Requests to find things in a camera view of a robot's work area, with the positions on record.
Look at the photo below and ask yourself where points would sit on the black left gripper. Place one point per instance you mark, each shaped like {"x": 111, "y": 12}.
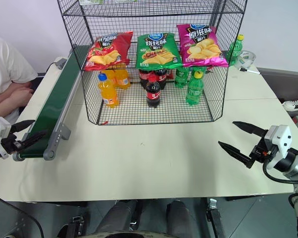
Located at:
{"x": 11, "y": 145}

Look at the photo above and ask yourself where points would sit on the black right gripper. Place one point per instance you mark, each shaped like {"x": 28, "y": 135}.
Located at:
{"x": 263, "y": 152}

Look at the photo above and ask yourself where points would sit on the green conveyor belt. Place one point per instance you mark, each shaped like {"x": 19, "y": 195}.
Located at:
{"x": 54, "y": 99}

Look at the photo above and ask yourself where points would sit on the person's bare hand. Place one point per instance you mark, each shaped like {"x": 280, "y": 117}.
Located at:
{"x": 23, "y": 96}

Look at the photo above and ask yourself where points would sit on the white shoe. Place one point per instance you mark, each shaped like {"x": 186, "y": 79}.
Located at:
{"x": 294, "y": 104}

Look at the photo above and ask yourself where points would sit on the person in white shirt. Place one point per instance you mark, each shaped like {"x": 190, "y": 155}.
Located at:
{"x": 7, "y": 67}

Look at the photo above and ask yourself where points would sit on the green soda bottle yellow cap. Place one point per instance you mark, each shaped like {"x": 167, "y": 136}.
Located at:
{"x": 195, "y": 91}
{"x": 234, "y": 50}

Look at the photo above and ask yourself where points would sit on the black white marker pen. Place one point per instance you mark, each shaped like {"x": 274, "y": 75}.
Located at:
{"x": 250, "y": 71}

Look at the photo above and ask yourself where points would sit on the orange soda bottle blue cap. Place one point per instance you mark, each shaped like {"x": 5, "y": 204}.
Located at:
{"x": 108, "y": 93}

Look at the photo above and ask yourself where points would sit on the red packet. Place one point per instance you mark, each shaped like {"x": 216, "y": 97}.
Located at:
{"x": 171, "y": 74}

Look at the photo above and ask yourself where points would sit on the cola bottle red cap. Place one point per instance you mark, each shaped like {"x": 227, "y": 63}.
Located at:
{"x": 153, "y": 94}

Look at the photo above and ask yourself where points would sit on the magenta chip bag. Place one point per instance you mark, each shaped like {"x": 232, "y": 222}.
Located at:
{"x": 201, "y": 47}

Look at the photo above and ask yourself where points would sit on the red chip bag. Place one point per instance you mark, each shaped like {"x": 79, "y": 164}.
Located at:
{"x": 109, "y": 50}

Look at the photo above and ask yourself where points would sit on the green chip bag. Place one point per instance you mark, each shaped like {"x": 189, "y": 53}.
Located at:
{"x": 156, "y": 50}

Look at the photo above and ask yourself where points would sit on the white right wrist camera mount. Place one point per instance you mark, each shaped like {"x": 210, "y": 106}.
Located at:
{"x": 280, "y": 137}

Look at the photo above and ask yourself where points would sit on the black table leg bracket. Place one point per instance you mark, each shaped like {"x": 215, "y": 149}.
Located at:
{"x": 74, "y": 225}
{"x": 214, "y": 218}

